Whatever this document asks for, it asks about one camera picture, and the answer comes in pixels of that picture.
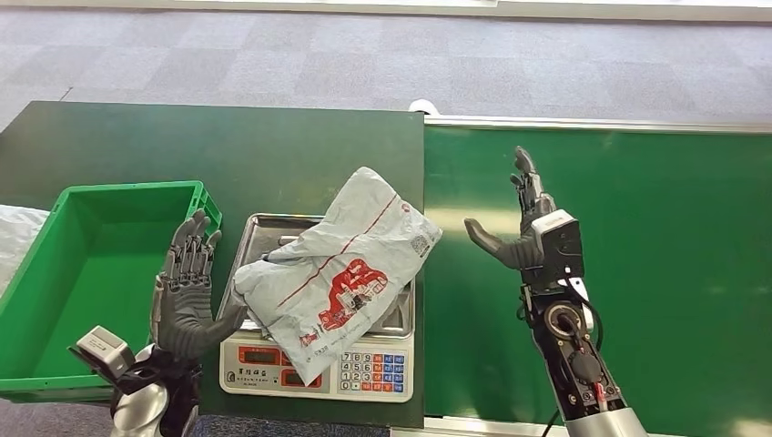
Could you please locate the green plastic crate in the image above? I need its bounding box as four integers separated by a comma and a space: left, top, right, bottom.
0, 179, 224, 404

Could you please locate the white electronic scale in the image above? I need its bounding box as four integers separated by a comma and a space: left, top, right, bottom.
218, 212, 418, 404

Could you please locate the grey mailer bag red print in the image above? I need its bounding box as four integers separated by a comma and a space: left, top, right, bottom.
231, 166, 444, 388

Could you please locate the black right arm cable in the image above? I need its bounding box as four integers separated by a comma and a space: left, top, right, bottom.
575, 294, 605, 354

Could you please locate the silver conveyor frame rail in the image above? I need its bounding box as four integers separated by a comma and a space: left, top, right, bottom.
391, 416, 571, 437
423, 114, 772, 135

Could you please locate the white plastic bag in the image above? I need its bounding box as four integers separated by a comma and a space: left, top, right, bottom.
0, 203, 52, 298

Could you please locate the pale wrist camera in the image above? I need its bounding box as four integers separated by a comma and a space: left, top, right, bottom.
67, 325, 137, 394
530, 208, 586, 290

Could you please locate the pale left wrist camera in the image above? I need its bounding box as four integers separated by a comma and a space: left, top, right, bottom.
67, 325, 137, 394

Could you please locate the green conveyor belt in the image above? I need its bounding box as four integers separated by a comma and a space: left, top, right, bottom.
422, 125, 772, 437

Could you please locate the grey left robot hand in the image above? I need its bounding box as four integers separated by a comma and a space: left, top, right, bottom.
150, 208, 248, 363

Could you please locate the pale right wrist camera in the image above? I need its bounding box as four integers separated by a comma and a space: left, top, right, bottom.
530, 208, 586, 290

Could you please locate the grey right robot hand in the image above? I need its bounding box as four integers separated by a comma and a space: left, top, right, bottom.
463, 146, 559, 272

